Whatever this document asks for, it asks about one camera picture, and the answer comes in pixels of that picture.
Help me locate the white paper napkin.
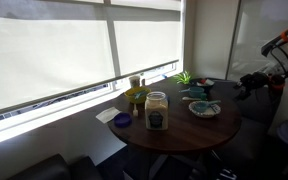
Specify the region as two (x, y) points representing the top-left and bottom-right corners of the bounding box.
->
(95, 106), (122, 124)

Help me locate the table pedestal base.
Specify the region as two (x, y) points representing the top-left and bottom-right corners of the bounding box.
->
(123, 148), (218, 180)

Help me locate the teal serving spoon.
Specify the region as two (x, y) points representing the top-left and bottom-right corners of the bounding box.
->
(132, 89), (148, 100)

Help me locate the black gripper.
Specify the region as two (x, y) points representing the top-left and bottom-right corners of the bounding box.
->
(238, 71), (272, 101)

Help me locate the small teal bowl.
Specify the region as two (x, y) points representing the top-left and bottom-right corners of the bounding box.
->
(178, 86), (206, 99)

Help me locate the yellow bowl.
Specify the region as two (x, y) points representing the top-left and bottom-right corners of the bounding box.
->
(123, 86), (152, 104)

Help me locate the blue patterned white bowl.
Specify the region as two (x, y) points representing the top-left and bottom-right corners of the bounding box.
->
(188, 100), (222, 119)

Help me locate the glass jar of sugar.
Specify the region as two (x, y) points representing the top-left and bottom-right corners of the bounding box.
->
(144, 91), (169, 131)

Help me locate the frosted glass partition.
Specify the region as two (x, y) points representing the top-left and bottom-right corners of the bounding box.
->
(226, 0), (288, 82)

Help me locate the light wooden spoon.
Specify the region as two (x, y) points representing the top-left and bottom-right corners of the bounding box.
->
(181, 96), (202, 102)

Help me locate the dark grey bowl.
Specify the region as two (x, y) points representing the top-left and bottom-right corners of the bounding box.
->
(188, 77), (216, 93)

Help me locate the blue jar lid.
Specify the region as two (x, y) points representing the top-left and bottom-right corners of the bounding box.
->
(113, 112), (133, 128)

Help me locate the white window frame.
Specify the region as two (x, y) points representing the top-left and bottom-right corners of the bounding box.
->
(0, 0), (189, 149)

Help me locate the wide white roller blind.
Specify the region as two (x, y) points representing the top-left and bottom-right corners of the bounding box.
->
(0, 0), (117, 116)

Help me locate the narrow white roller blind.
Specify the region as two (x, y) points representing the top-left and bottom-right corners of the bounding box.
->
(110, 0), (182, 77)

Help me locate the small green plant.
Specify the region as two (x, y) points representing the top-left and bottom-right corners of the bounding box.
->
(172, 70), (194, 85)

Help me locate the toy milk carton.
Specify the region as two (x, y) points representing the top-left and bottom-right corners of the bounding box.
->
(200, 78), (215, 87)

